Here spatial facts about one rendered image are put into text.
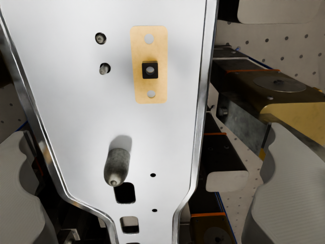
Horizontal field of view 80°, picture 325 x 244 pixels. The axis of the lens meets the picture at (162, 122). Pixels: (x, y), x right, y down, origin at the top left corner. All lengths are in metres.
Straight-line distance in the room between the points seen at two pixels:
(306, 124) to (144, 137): 0.19
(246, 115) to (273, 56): 0.41
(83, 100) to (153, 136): 0.10
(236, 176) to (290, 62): 0.39
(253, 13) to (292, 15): 0.04
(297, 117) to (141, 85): 0.17
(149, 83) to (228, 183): 0.22
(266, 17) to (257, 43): 0.32
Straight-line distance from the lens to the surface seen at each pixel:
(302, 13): 0.29
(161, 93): 0.23
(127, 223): 0.43
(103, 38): 0.22
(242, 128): 0.23
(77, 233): 0.47
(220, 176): 0.35
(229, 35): 0.55
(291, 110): 0.24
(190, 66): 0.23
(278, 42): 0.61
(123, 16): 0.22
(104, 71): 0.21
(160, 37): 0.22
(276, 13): 0.27
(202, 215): 0.53
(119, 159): 0.26
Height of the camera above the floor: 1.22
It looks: 60 degrees down
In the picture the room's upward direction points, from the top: 174 degrees clockwise
